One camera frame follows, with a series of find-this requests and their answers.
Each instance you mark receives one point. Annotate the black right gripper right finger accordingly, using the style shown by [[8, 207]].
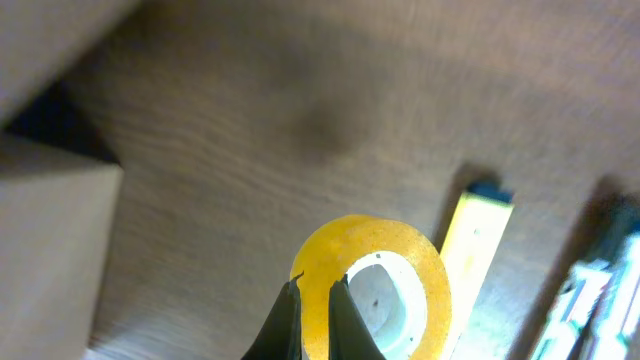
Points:
[[349, 338]]

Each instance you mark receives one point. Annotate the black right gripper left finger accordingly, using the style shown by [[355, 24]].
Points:
[[280, 336]]

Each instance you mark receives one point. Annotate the yellow tape roll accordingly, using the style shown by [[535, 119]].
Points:
[[333, 249]]

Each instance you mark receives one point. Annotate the yellow highlighter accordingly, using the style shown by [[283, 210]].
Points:
[[474, 234]]

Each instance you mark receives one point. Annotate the black whiteboard marker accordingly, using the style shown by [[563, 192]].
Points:
[[569, 319]]

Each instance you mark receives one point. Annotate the blue whiteboard marker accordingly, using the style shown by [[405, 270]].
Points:
[[617, 312]]

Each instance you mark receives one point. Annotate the brown cardboard box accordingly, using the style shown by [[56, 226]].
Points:
[[59, 179]]

